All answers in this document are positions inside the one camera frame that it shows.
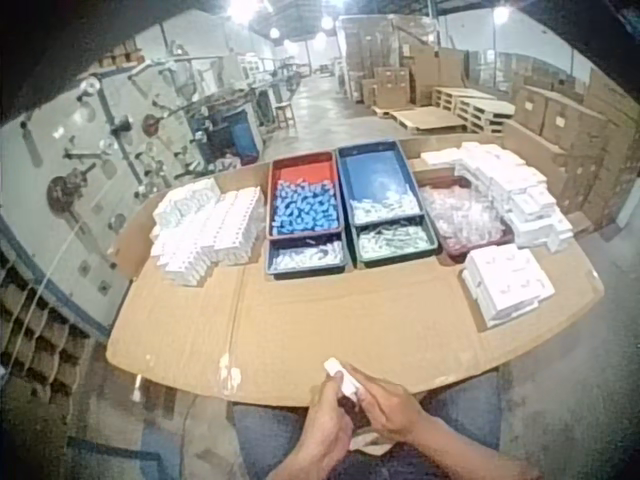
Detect brown cardboard cell divider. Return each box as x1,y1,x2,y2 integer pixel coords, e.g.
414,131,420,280
0,247,109,416

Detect rows of white hanging boxes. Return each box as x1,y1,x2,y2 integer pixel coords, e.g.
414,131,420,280
148,177,266,289

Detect person's right hand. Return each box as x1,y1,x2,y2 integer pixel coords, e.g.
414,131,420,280
342,363,432,447

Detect blue drum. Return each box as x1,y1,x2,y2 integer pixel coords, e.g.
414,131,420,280
219,107,264,166

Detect red plastic tray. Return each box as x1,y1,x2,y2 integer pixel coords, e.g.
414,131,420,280
265,150,346,242

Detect maroon plastic tray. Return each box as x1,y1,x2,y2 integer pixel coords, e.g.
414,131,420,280
417,175,516,264

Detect dark teal plastic tray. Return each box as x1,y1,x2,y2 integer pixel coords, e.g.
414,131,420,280
264,230,350,277

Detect heap of white packets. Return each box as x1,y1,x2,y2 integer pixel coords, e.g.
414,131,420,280
349,192,420,224

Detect low stack of flat white boxes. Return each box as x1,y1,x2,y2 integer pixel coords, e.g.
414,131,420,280
458,243,557,330

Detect wooden stool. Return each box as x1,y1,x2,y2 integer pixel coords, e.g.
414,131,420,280
273,101,298,129

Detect person's left hand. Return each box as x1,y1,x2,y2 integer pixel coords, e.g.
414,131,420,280
293,375,362,469

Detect person's legs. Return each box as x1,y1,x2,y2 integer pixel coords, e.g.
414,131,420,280
232,372,502,480

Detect stacks of wooden pallets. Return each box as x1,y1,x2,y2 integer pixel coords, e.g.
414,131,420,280
370,85,517,137

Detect heap of blue plastic pieces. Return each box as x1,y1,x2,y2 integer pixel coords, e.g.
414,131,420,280
272,179,340,237

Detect large brown cardboard sheet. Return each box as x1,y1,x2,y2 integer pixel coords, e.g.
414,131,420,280
104,137,606,409

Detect tall pile of white boxes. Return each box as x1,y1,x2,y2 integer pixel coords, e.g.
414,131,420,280
420,141,575,251

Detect heap of clear plastic bags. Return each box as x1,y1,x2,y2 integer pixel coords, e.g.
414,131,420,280
420,185,504,251

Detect brown paper scrap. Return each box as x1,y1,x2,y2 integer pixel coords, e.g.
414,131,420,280
347,430,401,459

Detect wall of brown cartons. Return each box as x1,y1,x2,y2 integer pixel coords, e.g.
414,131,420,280
335,13,640,236

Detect blue plastic tray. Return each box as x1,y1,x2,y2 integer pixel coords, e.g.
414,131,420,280
335,140,427,227

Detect small white box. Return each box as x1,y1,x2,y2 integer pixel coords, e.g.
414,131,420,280
322,356,362,405

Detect green plastic tray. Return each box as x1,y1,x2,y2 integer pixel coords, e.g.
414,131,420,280
349,212,440,269

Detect grey winding machine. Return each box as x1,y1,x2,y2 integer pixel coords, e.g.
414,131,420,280
0,22,274,341

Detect white cord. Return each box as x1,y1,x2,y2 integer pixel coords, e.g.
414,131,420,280
0,219,89,374

